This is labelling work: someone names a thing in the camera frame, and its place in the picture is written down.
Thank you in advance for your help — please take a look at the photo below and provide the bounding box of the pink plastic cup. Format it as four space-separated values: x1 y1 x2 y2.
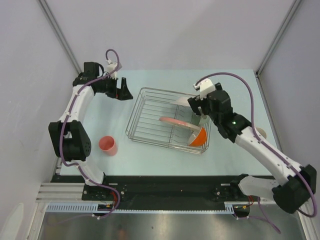
98 135 118 156

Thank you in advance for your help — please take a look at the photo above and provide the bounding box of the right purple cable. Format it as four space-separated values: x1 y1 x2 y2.
194 72 318 234

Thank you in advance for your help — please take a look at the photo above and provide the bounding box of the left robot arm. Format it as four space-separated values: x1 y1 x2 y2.
48 60 133 200

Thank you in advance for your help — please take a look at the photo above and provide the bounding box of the orange mug with handle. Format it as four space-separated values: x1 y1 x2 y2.
256 127 267 139

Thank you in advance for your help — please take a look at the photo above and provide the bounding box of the orange and white bowl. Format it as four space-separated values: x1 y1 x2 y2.
187 127 207 147

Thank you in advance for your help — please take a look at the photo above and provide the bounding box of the white deep plate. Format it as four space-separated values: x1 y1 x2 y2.
171 96 190 107

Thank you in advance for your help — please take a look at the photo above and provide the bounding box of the green ceramic bowl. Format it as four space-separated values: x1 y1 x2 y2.
191 114 210 127

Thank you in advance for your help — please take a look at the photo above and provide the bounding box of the cream and pink plate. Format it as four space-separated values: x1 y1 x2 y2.
158 116 201 131

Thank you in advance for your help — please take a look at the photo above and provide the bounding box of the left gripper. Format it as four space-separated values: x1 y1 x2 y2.
96 74 133 101

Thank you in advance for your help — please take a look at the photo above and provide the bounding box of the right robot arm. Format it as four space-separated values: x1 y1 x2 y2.
187 80 317 214

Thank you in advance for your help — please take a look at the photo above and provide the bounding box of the purple cable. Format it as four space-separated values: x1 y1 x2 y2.
194 72 318 234
46 48 121 226

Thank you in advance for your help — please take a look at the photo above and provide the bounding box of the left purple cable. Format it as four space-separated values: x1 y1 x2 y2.
46 48 121 226

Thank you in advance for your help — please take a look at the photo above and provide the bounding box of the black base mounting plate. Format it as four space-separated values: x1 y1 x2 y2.
51 175 263 218

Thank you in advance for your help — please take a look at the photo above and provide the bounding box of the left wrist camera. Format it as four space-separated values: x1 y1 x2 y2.
106 59 122 79

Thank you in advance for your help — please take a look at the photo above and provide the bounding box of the white cable duct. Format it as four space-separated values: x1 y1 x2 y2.
45 202 249 215

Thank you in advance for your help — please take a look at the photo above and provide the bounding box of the aluminium frame rail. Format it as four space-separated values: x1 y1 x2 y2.
36 183 84 203

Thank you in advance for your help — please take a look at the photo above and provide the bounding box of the metal wire dish rack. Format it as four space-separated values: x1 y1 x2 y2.
125 87 211 154

